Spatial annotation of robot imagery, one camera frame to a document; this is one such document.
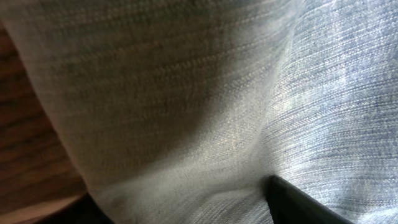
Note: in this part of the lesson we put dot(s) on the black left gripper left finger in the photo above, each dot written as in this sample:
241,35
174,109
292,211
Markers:
82,211

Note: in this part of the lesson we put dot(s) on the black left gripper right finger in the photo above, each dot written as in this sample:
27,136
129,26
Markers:
289,205

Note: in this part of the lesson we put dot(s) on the light blue denim shorts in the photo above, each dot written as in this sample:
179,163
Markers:
174,111

